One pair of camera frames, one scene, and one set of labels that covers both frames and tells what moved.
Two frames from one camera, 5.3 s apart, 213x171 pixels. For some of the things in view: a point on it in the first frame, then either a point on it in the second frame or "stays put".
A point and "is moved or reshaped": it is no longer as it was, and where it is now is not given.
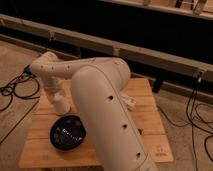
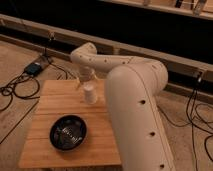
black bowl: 68,132 stays put
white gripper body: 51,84 -> 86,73
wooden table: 38,151 stays put
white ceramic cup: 61,104 is moved or reshaped
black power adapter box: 28,69 stays put
